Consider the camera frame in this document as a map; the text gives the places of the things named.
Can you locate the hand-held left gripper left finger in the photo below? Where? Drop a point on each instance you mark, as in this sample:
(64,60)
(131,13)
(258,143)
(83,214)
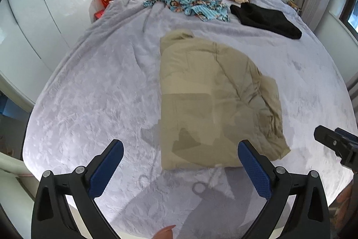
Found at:
(107,166)

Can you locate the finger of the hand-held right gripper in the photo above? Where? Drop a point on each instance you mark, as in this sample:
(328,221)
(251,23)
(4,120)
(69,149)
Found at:
(330,138)
(346,134)

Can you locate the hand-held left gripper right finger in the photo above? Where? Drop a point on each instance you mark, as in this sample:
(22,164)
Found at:
(254,169)

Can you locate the beige puffer jacket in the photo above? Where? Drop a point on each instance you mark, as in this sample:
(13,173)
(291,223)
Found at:
(209,87)

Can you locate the lavender fleece blanket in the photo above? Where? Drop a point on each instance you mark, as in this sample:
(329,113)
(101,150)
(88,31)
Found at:
(98,87)

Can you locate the window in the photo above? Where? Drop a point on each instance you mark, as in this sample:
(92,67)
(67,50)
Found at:
(351,15)

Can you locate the black garment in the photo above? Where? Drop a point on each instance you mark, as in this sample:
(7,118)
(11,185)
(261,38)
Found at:
(265,17)

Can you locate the colourful box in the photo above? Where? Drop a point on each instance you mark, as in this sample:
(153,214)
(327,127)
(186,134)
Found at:
(294,6)

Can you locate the small red box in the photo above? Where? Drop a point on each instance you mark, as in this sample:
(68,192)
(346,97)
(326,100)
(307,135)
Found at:
(99,15)

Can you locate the white wardrobe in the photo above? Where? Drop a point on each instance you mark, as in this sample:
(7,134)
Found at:
(36,17)

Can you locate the blue cartoon print pajamas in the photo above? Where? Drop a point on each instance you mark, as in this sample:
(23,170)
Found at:
(201,1)

